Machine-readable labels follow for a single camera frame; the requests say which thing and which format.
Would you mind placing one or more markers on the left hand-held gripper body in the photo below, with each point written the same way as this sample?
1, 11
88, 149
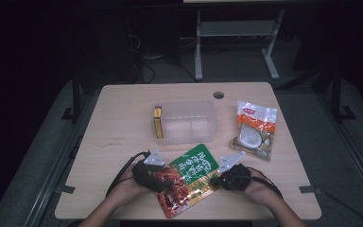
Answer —
146, 175

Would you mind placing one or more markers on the clear plastic container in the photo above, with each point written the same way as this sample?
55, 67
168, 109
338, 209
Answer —
186, 126

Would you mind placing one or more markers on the person's left hand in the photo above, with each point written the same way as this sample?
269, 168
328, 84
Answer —
129, 189

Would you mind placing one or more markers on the yellow box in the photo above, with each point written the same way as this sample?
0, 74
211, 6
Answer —
158, 126

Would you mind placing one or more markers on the black metal stand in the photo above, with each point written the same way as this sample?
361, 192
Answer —
337, 97
75, 101

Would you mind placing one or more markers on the grey metal stand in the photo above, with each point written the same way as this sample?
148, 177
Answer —
236, 28

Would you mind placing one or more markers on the green and gold snack pouch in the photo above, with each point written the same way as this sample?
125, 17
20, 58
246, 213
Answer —
195, 167

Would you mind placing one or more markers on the grey flat bracket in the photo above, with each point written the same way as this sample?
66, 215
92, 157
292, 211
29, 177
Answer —
65, 189
308, 189

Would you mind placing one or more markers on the clear orange and white bag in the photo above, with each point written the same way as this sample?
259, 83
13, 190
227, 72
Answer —
255, 126

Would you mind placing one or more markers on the metal floor rail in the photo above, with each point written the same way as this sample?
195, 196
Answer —
60, 164
353, 151

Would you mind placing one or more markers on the person's right hand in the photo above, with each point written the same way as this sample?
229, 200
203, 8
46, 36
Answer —
261, 189

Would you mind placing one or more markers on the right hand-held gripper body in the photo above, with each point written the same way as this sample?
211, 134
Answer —
236, 181

